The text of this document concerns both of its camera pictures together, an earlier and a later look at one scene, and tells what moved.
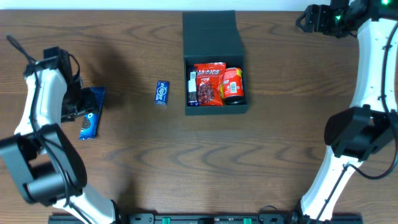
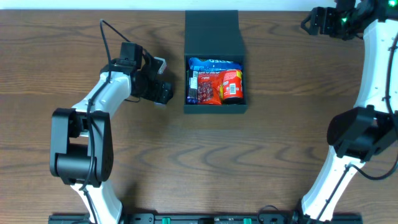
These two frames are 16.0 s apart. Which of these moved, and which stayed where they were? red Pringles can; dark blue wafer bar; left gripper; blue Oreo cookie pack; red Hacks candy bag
Moved: blue Oreo cookie pack; left gripper
Stayed: red Pringles can; dark blue wafer bar; red Hacks candy bag
